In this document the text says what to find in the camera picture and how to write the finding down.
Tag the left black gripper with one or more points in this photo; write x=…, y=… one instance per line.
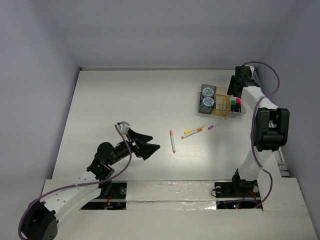
x=135, y=144

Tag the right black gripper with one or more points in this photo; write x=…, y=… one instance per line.
x=230, y=91

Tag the black pink highlighter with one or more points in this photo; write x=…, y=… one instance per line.
x=238, y=105

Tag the pink white marker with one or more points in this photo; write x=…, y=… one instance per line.
x=173, y=147

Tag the blue white round jar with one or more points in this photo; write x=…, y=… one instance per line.
x=208, y=92

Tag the purple white marker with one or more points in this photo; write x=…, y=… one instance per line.
x=216, y=123

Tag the black green highlighter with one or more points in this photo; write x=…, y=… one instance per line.
x=233, y=108

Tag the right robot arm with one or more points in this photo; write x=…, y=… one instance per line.
x=269, y=127

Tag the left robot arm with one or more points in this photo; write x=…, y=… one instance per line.
x=41, y=219

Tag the dark grey container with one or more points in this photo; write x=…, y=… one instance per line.
x=205, y=110

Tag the clear plastic container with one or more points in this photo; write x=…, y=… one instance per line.
x=236, y=114

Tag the yellow white marker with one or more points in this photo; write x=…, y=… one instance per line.
x=194, y=129

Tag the orange white marker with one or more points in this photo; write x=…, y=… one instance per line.
x=191, y=133

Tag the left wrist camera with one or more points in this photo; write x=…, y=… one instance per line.
x=123, y=127

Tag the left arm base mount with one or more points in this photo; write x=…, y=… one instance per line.
x=115, y=200

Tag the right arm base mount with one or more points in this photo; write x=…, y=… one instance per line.
x=236, y=194

